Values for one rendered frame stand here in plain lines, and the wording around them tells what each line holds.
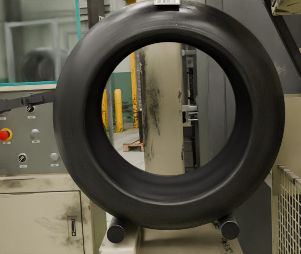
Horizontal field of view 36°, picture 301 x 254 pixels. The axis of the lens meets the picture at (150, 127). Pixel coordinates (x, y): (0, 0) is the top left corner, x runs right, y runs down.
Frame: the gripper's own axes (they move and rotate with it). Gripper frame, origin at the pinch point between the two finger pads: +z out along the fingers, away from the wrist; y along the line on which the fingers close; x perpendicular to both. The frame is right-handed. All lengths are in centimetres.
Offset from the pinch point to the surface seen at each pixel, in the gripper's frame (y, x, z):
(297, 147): 19, 29, 67
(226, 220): -9, 38, 40
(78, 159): -11.8, 16.0, 8.1
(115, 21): -10.5, -14.2, 23.1
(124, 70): 1021, -31, -77
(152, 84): 26.1, 2.2, 27.3
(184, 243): 8, 48, 29
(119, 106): 960, 51, -101
